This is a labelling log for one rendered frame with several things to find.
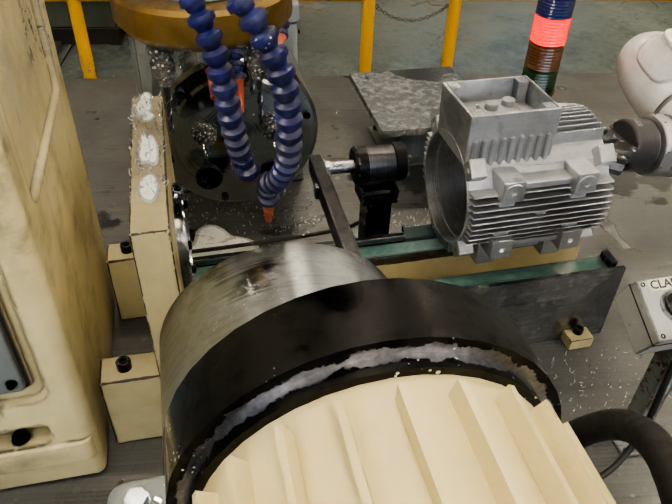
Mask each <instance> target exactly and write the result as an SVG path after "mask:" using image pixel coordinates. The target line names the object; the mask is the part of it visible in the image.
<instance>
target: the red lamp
mask: <svg viewBox="0 0 672 504"><path fill-rule="evenodd" d="M571 19H572V17H571V18H570V19H567V20H550V19H545V18H542V17H540V16H539V15H537V14H536V12H535V16H534V21H533V25H532V30H531V34H530V40H531V41H532V42H533V43H535V44H537V45H540V46H544V47H560V46H562V45H564V44H565V43H566V38H567V34H568V31H569V28H570V22H571Z"/></svg>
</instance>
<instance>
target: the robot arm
mask: <svg viewBox="0 0 672 504"><path fill-rule="evenodd" d="M616 70H617V77H618V81H619V84H620V86H621V89H622V91H623V93H624V95H625V97H626V98H627V100H628V102H629V103H630V105H631V107H632V108H633V110H634V111H635V113H636V114H637V115H638V116H639V118H622V119H619V120H617V121H616V122H614V123H613V124H612V125H610V126H608V127H606V126H600V128H601V127H604V132H603V137H602V140H603V143H604V144H611V143H613V144H614V149H615V154H616V159H617V161H616V162H614V163H612V164H610V165H609V173H610V174H613V175H616V176H620V175H621V173H622V171H630V172H635V173H637V174H639V175H641V176H664V177H672V28H671V29H667V30H666V31H665V32H661V31H652V32H645V33H641V34H639V35H636V36H635V37H633V38H632V39H630V40H629V41H628V42H627V43H626V44H625V45H624V47H623V48H622V50H621V51H620V53H619V55H618V58H617V66H616Z"/></svg>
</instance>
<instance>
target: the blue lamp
mask: <svg viewBox="0 0 672 504"><path fill-rule="evenodd" d="M575 4H576V0H538V1H537V7H536V11H535V12H536V14H537V15H539V16H540V17H542V18H545V19H550V20H567V19H570V18H571V17H572V14H573V11H574V7H575Z"/></svg>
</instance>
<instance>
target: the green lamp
mask: <svg viewBox="0 0 672 504"><path fill-rule="evenodd" d="M558 71H559V69H558V70H557V71H555V72H550V73H542V72H536V71H533V70H531V69H529V68H527V67H526V66H525V64H524V67H523V72H522V75H521V76H523V75H527V76H528V77H529V78H530V79H531V80H532V81H533V82H534V83H535V84H537V85H538V86H539V87H540V88H541V89H542V90H543V91H544V92H545V93H546V94H548V95H549V94H551V93H552V92H553V90H554V87H555V82H556V79H557V75H558Z"/></svg>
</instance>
